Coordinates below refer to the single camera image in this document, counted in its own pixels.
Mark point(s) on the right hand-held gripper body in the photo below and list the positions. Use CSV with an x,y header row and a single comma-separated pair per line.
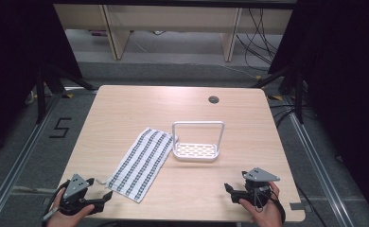
x,y
259,184

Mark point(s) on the person's right hand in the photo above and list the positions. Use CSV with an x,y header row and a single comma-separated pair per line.
x,y
267,217

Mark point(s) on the yellow black tape strip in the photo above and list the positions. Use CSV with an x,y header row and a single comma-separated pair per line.
x,y
276,97
67,96

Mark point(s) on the person's left hand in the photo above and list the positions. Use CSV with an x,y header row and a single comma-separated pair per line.
x,y
62,219

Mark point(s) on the checked white cloth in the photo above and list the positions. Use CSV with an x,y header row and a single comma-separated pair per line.
x,y
141,164

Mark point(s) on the black metal stand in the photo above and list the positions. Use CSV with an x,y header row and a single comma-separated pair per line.
x,y
41,94
298,94

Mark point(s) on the black curtain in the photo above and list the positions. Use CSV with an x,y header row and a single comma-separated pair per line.
x,y
346,78
15,63

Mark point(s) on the aluminium floor rail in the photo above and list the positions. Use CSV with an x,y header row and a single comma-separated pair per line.
x,y
18,160
318,170

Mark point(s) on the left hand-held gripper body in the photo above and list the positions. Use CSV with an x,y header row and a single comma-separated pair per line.
x,y
75,186

